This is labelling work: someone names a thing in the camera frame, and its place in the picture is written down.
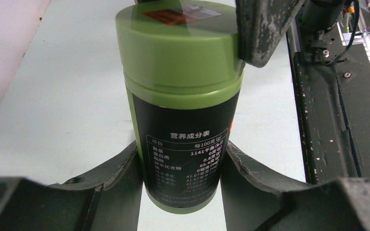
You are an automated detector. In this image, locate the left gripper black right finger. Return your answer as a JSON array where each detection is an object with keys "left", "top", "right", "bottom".
[{"left": 220, "top": 142, "right": 370, "bottom": 231}]

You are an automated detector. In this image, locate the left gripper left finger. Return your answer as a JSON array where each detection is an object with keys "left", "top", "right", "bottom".
[{"left": 0, "top": 142, "right": 143, "bottom": 231}]

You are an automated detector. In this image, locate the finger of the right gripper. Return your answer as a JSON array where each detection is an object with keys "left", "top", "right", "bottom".
[{"left": 235, "top": 0, "right": 304, "bottom": 68}]

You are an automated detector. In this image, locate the green pill bottle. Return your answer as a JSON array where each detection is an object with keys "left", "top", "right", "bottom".
[{"left": 115, "top": 0, "right": 245, "bottom": 214}]

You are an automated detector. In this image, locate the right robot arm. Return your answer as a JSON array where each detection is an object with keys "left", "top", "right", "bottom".
[{"left": 235, "top": 0, "right": 345, "bottom": 67}]

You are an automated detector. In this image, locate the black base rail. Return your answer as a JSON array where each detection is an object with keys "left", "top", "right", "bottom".
[{"left": 287, "top": 26, "right": 370, "bottom": 184}]

